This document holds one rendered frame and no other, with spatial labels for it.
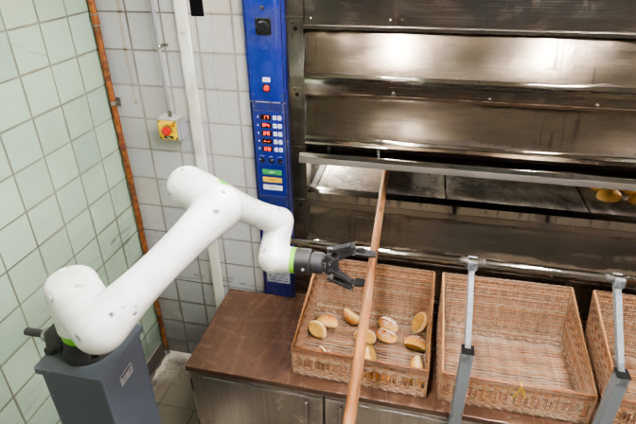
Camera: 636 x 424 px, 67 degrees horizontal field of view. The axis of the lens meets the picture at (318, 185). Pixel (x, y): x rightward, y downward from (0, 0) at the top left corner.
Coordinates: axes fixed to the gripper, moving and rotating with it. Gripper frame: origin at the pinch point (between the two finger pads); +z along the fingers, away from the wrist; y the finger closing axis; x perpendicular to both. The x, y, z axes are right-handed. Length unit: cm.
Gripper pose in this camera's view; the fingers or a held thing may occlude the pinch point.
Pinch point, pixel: (370, 269)
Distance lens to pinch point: 168.2
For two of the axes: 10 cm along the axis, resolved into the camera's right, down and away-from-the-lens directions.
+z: 9.8, 0.8, -1.8
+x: -2.0, 4.6, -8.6
